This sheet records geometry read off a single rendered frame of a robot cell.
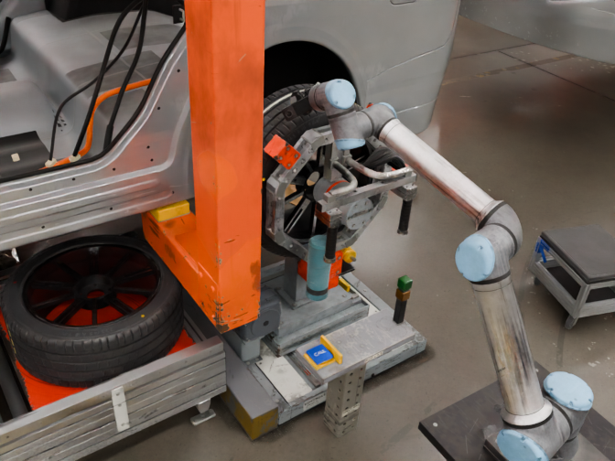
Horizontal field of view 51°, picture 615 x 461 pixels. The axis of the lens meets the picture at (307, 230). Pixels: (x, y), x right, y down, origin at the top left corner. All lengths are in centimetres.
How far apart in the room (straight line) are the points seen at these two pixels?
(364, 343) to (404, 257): 128
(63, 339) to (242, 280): 65
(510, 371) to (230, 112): 108
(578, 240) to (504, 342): 159
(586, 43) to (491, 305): 296
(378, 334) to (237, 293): 57
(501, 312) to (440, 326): 134
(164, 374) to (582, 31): 335
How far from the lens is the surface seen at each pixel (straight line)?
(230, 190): 194
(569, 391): 218
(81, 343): 235
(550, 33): 462
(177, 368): 240
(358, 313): 294
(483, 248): 178
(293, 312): 280
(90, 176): 237
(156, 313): 240
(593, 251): 338
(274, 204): 225
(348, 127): 200
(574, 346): 332
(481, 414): 245
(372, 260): 352
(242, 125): 186
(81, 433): 242
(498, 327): 189
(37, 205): 234
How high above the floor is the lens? 210
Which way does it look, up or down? 35 degrees down
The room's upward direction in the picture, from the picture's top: 4 degrees clockwise
